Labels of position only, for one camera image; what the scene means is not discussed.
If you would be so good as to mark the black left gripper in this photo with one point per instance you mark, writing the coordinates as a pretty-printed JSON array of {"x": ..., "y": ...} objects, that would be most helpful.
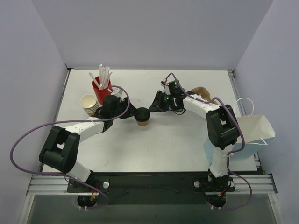
[{"x": 126, "y": 109}]

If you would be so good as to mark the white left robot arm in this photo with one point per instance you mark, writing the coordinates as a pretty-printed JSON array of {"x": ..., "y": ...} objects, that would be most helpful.
[{"x": 61, "y": 147}]

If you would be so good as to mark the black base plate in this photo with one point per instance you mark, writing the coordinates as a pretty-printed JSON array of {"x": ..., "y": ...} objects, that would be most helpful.
[{"x": 153, "y": 188}]

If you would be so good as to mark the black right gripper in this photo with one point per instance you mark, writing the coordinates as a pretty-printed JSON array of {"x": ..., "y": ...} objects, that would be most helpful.
[{"x": 160, "y": 101}]

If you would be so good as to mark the brown cardboard cup carrier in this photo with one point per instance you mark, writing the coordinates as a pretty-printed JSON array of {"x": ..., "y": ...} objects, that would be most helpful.
[{"x": 204, "y": 93}]

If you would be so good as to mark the brown paper coffee cup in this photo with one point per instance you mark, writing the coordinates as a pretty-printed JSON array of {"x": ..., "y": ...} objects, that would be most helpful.
[{"x": 142, "y": 122}]

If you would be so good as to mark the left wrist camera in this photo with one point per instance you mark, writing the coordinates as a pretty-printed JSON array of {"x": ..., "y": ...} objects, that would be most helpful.
[{"x": 117, "y": 92}]

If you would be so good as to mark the bundle of wrapped straws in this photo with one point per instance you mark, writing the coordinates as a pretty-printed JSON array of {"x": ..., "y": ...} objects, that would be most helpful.
[{"x": 104, "y": 77}]

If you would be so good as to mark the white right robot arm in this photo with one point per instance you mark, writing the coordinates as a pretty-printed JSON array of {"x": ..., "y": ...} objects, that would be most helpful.
[{"x": 221, "y": 122}]

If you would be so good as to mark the red ribbed straw cup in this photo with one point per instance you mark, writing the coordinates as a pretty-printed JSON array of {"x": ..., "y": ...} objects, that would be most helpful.
[{"x": 101, "y": 93}]

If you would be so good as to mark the aluminium frame rail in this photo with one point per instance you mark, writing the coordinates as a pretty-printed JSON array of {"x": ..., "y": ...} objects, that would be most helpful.
[{"x": 259, "y": 182}]

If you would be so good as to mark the white and blue paper bag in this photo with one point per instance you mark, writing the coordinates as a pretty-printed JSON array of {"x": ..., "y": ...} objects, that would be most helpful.
[{"x": 257, "y": 132}]

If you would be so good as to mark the black coffee cup lid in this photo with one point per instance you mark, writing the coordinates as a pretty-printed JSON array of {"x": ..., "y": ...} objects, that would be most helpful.
[{"x": 142, "y": 114}]

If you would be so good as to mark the stack of paper cups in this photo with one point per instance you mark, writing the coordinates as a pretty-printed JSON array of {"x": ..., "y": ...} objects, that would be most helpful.
[{"x": 89, "y": 104}]

